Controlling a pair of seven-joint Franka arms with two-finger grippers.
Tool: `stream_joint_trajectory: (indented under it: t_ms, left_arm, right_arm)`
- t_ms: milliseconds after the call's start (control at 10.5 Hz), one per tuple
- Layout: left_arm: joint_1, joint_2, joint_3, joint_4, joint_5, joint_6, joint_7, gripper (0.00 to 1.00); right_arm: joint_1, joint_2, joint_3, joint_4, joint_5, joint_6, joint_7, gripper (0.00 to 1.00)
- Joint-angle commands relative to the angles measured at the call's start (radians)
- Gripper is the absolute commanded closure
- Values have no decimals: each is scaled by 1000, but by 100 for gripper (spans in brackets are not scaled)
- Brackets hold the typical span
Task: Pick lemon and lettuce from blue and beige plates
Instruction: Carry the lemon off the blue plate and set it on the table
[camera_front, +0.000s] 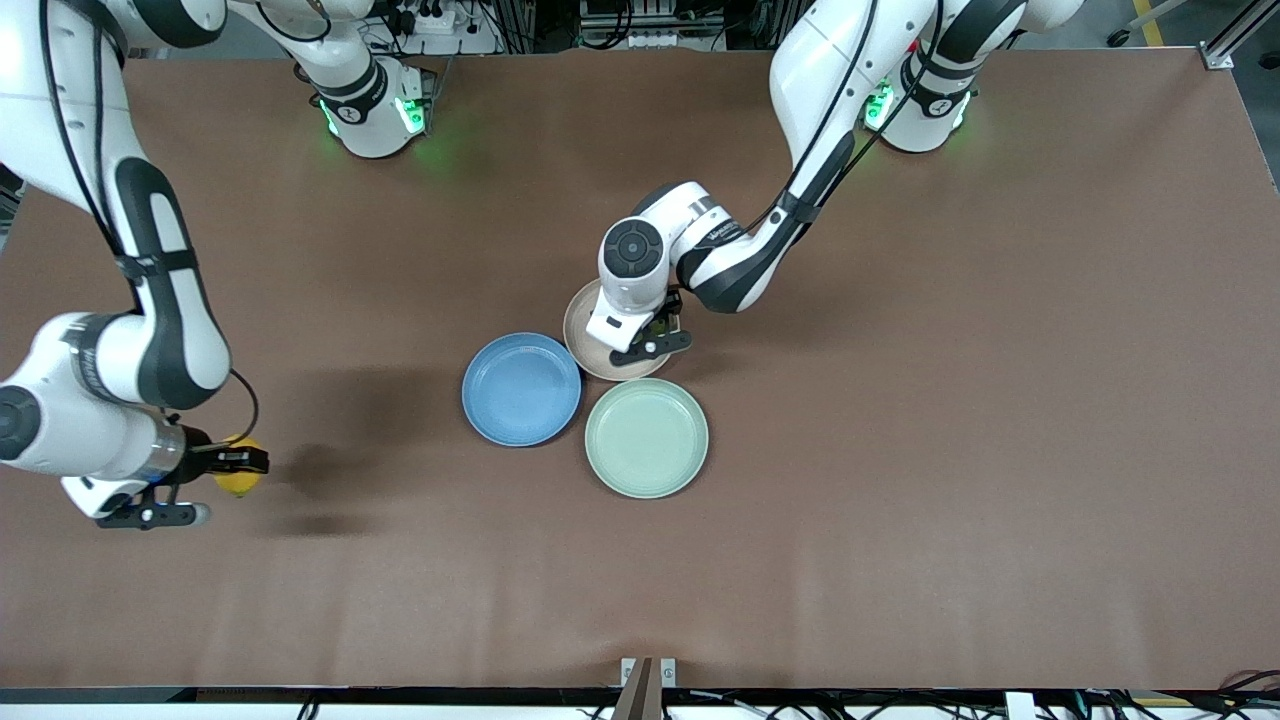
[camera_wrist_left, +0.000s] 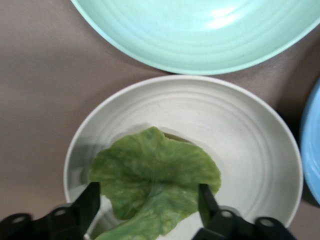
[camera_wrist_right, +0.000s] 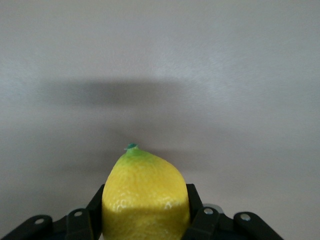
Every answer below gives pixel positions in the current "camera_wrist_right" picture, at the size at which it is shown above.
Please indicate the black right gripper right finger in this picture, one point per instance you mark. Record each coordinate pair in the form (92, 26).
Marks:
(205, 222)

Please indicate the yellow lemon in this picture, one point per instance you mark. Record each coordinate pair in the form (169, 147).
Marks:
(145, 195)

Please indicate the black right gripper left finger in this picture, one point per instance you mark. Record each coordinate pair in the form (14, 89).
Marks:
(82, 222)

